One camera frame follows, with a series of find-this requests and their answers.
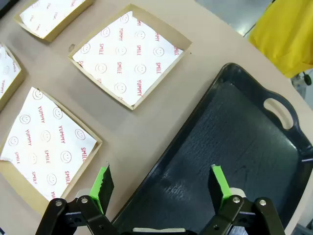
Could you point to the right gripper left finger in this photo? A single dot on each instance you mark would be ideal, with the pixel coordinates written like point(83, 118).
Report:
point(96, 188)

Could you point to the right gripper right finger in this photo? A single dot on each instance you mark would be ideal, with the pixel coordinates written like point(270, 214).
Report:
point(221, 186)

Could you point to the white smiley printed paper liner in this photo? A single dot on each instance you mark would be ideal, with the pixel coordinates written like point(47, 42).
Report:
point(127, 61)
point(44, 137)
point(49, 14)
point(6, 68)

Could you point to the brown cardboard food box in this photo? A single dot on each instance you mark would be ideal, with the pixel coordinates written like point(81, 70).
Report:
point(168, 33)
point(73, 16)
point(15, 84)
point(22, 186)

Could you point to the person in yellow hoodie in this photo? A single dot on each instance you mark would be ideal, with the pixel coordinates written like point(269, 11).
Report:
point(286, 31)

